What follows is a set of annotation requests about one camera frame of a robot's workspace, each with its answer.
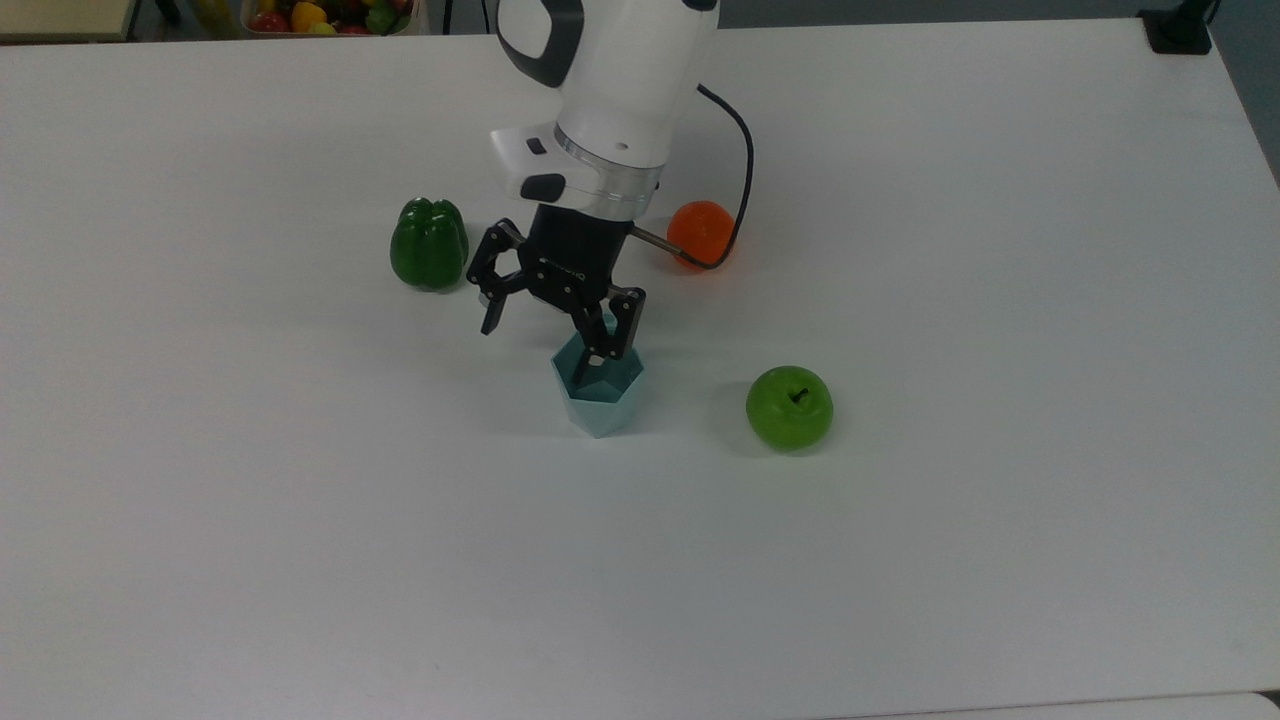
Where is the orange fruit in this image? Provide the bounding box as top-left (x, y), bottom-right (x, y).
top-left (666, 200), bottom-right (737, 272)

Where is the wooden board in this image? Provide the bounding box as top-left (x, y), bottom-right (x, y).
top-left (0, 0), bottom-right (140, 44)

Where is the green apple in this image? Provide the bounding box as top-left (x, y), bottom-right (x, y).
top-left (745, 365), bottom-right (835, 452)

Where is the green bell pepper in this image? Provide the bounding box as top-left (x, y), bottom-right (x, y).
top-left (389, 197), bottom-right (471, 293)

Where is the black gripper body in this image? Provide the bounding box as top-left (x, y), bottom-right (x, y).
top-left (524, 204), bottom-right (635, 305)

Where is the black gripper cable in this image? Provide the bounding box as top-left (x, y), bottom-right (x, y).
top-left (631, 84), bottom-right (756, 271)

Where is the black table clamp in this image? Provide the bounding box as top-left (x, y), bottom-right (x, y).
top-left (1137, 0), bottom-right (1224, 56)

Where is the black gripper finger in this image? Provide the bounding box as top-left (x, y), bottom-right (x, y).
top-left (466, 218), bottom-right (546, 337)
top-left (568, 284), bottom-right (649, 392)

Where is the clear bin of toy fruit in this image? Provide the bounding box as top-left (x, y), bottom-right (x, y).
top-left (240, 0), bottom-right (420, 39)

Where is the teal faceted mug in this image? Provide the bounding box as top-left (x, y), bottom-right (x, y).
top-left (550, 314), bottom-right (646, 439)

